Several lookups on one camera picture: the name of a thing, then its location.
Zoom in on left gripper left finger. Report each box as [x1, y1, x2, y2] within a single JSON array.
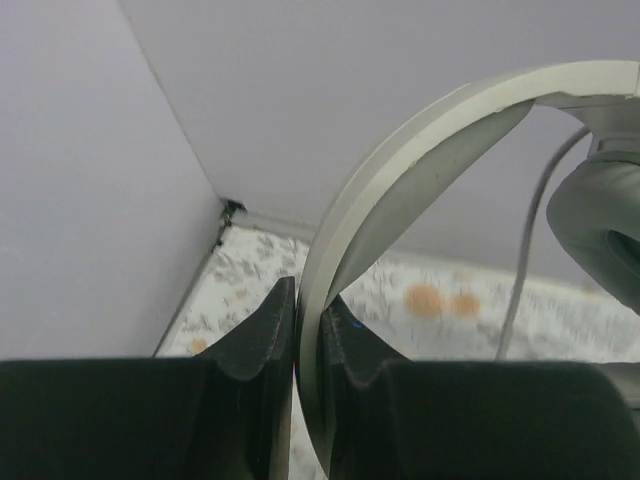
[[1, 277, 295, 479]]

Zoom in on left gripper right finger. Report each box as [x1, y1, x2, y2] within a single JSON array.
[[322, 300, 639, 479]]

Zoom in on grey white headphones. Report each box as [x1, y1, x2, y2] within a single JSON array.
[[295, 60, 639, 479]]

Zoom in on grey headphone cable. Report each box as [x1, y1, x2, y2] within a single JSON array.
[[494, 124, 594, 361]]

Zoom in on floral patterned table mat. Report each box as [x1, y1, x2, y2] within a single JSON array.
[[152, 224, 640, 480]]

